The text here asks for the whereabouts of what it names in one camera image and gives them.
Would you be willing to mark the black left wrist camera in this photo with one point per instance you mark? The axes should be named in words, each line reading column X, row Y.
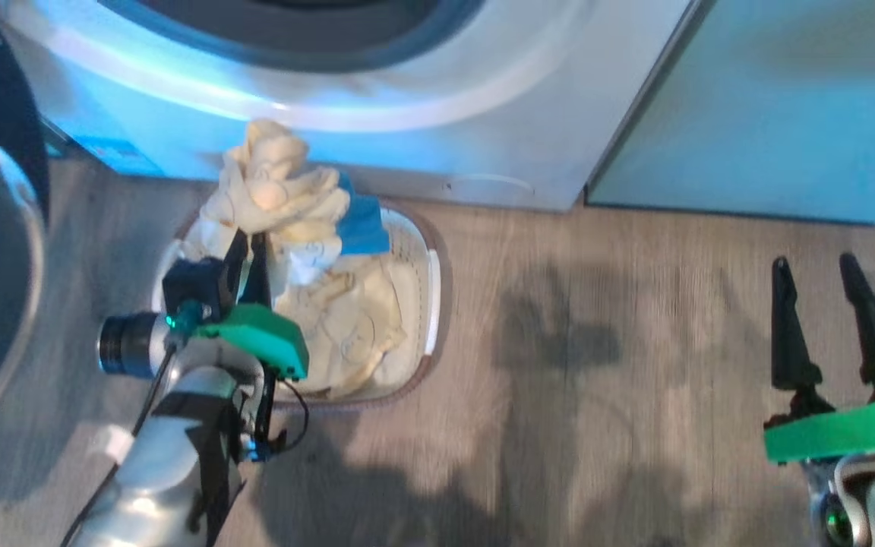
column 187, row 289

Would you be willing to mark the small blue cloth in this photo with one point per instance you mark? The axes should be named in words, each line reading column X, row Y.
column 361, row 224

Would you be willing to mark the cream printed garment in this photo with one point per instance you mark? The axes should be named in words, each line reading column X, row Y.
column 285, row 190

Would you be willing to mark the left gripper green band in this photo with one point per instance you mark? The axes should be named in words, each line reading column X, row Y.
column 266, row 334

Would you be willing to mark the white washing machine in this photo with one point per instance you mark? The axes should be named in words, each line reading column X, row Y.
column 544, row 91

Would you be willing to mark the cream perforated laundry basket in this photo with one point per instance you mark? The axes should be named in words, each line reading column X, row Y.
column 415, row 289

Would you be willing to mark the pale teal cabinet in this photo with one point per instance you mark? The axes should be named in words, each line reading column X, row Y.
column 772, row 106

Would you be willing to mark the white tape tag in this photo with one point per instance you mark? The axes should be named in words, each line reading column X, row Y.
column 112, row 444

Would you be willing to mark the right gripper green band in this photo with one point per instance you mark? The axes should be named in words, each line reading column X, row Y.
column 848, row 433

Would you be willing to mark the grey drum opening seal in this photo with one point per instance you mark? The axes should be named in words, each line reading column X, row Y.
column 293, row 45

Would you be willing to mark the blue sticker on washing machine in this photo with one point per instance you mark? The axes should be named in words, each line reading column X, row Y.
column 115, row 156

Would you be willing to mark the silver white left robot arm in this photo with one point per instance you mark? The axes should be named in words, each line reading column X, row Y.
column 156, row 471

